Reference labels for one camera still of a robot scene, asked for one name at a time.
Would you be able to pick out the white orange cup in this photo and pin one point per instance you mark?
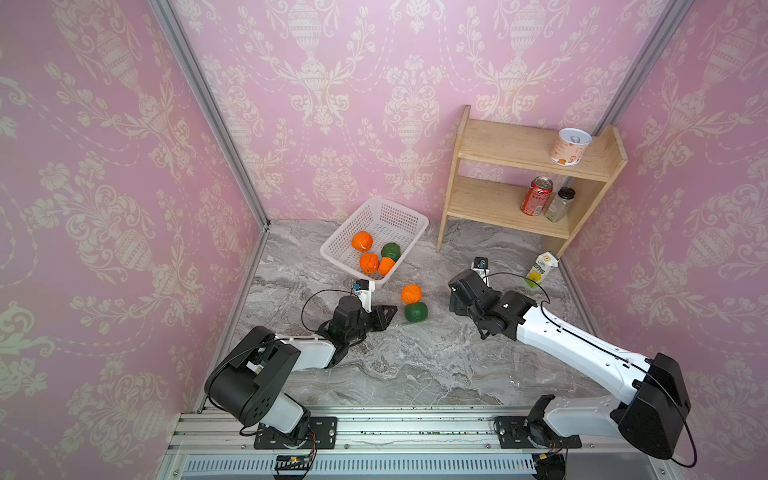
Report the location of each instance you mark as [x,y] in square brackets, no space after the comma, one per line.
[570,146]

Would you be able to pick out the container green fruit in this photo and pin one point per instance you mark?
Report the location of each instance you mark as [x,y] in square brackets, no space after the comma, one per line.
[416,313]
[392,251]

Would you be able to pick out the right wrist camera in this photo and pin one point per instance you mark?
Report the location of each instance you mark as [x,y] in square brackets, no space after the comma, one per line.
[480,265]

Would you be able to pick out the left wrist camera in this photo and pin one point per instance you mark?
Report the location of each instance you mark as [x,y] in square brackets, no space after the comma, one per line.
[364,290]

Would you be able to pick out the clear clamshell container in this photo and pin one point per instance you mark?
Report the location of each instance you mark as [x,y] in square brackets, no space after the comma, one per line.
[433,297]

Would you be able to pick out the glass spice jar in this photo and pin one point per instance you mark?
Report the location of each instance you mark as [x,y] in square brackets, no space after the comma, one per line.
[560,204]

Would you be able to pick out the white plastic basket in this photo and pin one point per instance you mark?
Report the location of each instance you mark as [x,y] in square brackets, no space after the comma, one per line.
[386,222]

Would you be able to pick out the aluminium frame rail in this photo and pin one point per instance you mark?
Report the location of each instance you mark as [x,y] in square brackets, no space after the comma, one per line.
[435,442]

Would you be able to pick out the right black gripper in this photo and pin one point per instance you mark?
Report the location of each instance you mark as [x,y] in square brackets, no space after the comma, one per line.
[455,305]

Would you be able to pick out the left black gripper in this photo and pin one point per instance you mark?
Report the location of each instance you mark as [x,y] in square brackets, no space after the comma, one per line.
[378,313]

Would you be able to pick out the green white juice carton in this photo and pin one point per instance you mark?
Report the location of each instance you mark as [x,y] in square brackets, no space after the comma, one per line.
[543,265]

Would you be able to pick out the peeled orange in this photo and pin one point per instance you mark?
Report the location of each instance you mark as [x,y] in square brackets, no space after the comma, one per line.
[362,241]
[369,263]

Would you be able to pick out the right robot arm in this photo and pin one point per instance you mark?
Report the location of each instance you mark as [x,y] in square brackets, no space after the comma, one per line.
[646,403]

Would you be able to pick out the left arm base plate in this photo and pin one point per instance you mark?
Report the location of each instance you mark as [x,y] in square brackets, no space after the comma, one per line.
[311,432]

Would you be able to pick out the container orange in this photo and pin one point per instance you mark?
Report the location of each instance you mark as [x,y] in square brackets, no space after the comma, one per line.
[386,264]
[411,294]

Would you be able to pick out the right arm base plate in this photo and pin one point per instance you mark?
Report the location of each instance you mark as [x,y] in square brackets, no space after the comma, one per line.
[516,432]

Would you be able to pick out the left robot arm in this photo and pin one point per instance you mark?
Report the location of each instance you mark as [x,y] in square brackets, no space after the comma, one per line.
[248,383]

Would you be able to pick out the red soda can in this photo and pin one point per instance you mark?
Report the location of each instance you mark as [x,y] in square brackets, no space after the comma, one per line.
[537,196]

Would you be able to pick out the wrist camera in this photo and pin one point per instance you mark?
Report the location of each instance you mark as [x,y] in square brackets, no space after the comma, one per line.
[480,265]
[364,290]

